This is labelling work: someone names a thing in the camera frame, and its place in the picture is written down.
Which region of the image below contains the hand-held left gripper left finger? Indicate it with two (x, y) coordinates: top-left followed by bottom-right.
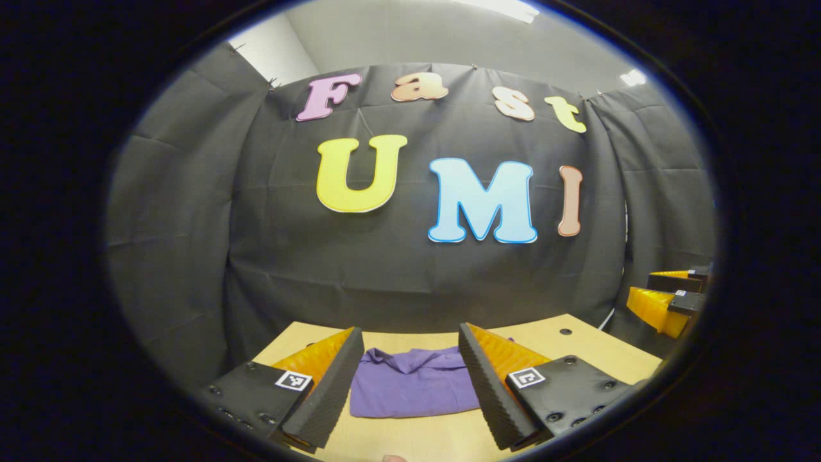
(199, 326), (365, 453)

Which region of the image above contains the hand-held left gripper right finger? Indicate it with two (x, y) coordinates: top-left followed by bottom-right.
(458, 323), (642, 452)

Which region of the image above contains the purple knitted cardigan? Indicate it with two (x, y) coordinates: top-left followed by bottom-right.
(350, 346), (514, 419)

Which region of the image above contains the black backdrop cloth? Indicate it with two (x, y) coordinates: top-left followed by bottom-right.
(106, 42), (716, 392)

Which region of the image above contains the long ceiling light panel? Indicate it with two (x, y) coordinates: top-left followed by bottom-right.
(449, 0), (539, 23)

